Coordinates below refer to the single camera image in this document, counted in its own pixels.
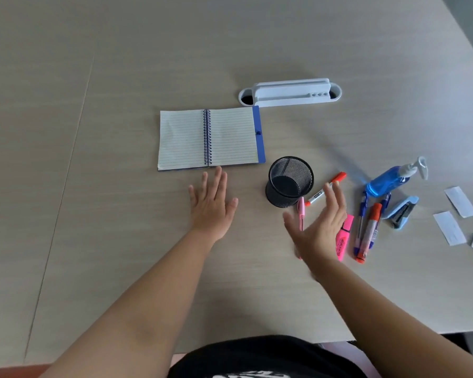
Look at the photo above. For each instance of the person's right hand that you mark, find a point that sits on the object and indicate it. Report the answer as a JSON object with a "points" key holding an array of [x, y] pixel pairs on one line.
{"points": [[319, 236]]}

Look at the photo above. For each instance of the person's left hand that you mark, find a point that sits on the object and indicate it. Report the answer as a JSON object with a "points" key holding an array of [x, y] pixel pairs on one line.
{"points": [[211, 214]]}

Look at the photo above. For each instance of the person's right thumb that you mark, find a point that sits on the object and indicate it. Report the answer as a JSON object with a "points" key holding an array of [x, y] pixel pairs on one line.
{"points": [[291, 226]]}

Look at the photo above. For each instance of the person's left little finger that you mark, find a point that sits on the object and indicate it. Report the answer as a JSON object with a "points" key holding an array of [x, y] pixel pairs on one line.
{"points": [[193, 194]]}

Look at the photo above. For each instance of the person's left thumb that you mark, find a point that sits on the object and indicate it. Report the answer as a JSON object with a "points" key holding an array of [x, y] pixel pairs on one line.
{"points": [[232, 205]]}

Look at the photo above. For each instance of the person's left middle finger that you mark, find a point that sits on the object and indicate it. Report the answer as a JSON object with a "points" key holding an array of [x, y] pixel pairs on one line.
{"points": [[216, 180]]}

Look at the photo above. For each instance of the person's right forearm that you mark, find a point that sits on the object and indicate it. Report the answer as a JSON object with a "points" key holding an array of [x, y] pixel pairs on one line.
{"points": [[386, 322]]}

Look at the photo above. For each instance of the person's left forearm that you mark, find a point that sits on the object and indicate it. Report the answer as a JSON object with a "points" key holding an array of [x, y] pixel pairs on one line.
{"points": [[134, 314]]}

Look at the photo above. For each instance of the pink pen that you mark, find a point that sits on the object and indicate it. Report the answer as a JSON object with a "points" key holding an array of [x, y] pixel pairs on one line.
{"points": [[300, 211]]}

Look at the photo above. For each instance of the open blue spiral notebook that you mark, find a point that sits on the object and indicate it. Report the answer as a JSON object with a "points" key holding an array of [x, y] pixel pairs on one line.
{"points": [[209, 137]]}

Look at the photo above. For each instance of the black mesh pen cup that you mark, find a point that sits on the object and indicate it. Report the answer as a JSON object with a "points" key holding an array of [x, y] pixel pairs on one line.
{"points": [[288, 181]]}

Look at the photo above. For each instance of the white marker with red cap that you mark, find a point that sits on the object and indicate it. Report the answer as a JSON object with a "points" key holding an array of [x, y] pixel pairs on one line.
{"points": [[323, 190]]}

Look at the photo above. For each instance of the pink highlighter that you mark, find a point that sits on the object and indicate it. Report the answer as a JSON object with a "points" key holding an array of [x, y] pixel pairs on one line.
{"points": [[345, 238]]}

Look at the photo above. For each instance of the blue ballpoint pen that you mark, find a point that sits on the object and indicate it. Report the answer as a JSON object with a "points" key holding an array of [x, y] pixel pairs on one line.
{"points": [[383, 208], [360, 222]]}

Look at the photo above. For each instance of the orange marker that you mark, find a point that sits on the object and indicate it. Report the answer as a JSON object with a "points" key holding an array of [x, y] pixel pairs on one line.
{"points": [[369, 232]]}

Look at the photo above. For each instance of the blue spray bottle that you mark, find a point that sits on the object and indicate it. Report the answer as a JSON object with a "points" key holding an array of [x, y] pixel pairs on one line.
{"points": [[390, 180]]}

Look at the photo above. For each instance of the blue stapler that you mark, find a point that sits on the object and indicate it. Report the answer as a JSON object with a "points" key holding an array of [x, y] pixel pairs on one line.
{"points": [[403, 210]]}

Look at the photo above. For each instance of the white plastic desk organizer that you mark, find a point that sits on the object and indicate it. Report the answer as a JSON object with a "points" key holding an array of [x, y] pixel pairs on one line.
{"points": [[289, 93]]}

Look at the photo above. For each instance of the person's black shirt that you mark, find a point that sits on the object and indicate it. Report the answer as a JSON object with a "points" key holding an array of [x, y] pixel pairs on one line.
{"points": [[266, 358]]}

